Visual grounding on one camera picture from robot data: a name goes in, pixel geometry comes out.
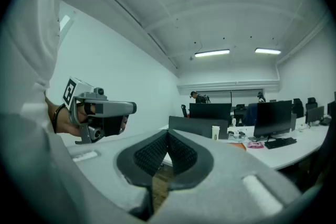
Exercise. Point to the small white bottle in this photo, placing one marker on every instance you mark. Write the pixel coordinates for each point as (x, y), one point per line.
(234, 122)

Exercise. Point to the black office chair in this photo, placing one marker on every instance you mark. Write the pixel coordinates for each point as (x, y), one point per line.
(184, 110)
(239, 112)
(298, 107)
(311, 102)

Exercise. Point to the person's left forearm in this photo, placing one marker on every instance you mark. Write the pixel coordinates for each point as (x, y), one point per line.
(50, 115)

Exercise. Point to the large black monitor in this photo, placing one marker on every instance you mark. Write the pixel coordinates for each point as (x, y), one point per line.
(194, 127)

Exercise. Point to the blue office chair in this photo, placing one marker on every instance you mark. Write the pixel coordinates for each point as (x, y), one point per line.
(251, 114)

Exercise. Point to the pink wipes packet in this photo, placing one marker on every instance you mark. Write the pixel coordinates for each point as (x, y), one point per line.
(255, 145)

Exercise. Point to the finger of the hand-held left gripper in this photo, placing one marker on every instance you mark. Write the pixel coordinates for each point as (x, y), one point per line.
(120, 108)

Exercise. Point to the ceiling tube light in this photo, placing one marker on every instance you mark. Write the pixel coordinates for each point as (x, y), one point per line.
(267, 51)
(212, 53)

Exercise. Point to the black computer monitor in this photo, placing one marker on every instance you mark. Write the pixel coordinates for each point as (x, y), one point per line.
(273, 118)
(210, 110)
(332, 108)
(314, 115)

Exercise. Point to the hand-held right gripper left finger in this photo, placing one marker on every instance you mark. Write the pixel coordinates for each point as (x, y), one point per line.
(86, 170)

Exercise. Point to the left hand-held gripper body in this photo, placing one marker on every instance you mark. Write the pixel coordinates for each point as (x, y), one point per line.
(84, 97)

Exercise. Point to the black keyboard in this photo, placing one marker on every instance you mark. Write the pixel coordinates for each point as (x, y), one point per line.
(280, 143)

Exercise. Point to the person's left hand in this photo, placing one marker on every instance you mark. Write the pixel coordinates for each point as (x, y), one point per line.
(67, 124)

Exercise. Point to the black wrist band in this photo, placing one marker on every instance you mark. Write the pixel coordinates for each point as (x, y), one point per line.
(55, 118)

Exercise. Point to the white lidded paper cup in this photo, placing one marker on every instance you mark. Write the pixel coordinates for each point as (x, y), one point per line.
(215, 132)

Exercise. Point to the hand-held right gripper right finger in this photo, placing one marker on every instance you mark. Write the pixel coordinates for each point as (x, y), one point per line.
(225, 181)

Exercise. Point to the clear plastic container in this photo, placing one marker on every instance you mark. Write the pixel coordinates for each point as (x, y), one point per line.
(237, 135)

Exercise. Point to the person's white shirt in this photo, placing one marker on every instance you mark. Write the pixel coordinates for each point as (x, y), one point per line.
(26, 34)

